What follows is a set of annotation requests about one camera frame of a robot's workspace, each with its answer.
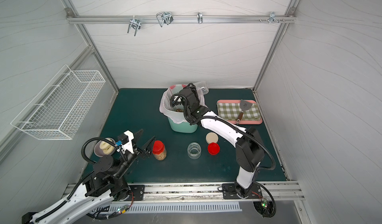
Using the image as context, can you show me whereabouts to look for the glass peanut jar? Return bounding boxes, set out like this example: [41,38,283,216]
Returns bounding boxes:
[187,143,202,159]

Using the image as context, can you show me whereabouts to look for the beige jar lid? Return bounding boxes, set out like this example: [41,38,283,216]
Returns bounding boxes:
[206,132,218,144]

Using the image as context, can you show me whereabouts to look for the red jar lid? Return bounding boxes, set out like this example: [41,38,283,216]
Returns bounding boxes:
[208,143,220,155]

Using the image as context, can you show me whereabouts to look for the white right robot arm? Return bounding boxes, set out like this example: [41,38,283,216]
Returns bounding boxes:
[170,83,276,199]

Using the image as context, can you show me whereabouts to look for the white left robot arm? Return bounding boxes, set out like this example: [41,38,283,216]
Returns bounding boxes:
[21,130,156,224]

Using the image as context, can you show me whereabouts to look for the cream round buns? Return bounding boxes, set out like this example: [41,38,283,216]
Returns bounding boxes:
[99,141,115,155]

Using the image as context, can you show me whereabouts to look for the pink white plastic bin bag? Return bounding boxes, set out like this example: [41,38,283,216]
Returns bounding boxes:
[159,84,205,124]

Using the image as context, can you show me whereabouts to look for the grey bowl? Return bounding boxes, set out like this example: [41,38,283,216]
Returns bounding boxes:
[94,141,116,157]

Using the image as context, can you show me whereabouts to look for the mint green trash bin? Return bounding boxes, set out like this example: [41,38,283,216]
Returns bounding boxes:
[168,118,198,134]

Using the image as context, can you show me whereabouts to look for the green white checkered cloth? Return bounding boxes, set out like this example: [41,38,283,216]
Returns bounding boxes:
[217,100,262,121]

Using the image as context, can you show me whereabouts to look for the pink plastic tray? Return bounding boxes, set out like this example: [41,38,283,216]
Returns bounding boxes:
[223,100,263,125]

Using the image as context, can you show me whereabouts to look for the metal hook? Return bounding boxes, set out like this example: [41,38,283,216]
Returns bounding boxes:
[156,11,174,27]
[197,12,203,24]
[259,12,285,24]
[127,18,141,36]

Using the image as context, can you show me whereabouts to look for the aluminium crossbar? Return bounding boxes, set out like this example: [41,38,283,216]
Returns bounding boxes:
[67,14,297,24]

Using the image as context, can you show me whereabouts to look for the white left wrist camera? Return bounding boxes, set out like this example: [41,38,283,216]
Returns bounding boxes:
[115,131,134,154]

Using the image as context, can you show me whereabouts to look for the white slotted cable duct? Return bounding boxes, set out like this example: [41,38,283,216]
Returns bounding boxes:
[124,202,242,214]

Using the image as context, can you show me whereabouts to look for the steel spatula wooden handle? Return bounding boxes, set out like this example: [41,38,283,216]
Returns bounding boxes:
[236,100,253,125]

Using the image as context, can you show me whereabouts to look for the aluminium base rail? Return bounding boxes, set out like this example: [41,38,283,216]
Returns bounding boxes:
[62,180,305,204]

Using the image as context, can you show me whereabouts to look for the white wire basket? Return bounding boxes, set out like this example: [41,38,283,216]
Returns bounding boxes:
[11,65,105,140]

